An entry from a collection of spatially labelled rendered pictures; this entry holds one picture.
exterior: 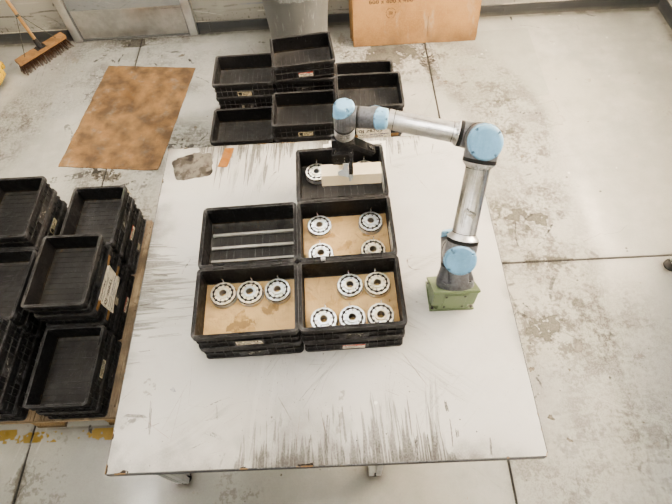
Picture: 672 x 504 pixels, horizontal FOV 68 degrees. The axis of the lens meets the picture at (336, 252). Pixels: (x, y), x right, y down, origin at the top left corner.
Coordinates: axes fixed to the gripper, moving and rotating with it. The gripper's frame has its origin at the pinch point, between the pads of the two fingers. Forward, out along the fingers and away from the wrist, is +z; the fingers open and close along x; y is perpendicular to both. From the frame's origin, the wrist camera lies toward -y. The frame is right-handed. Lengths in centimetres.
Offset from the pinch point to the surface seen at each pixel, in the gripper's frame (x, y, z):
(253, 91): -132, 59, 68
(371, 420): 88, -2, 39
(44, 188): -45, 166, 51
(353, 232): 12.1, 0.2, 25.7
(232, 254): 20, 52, 26
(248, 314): 49, 44, 26
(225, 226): 5, 57, 26
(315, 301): 44, 17, 26
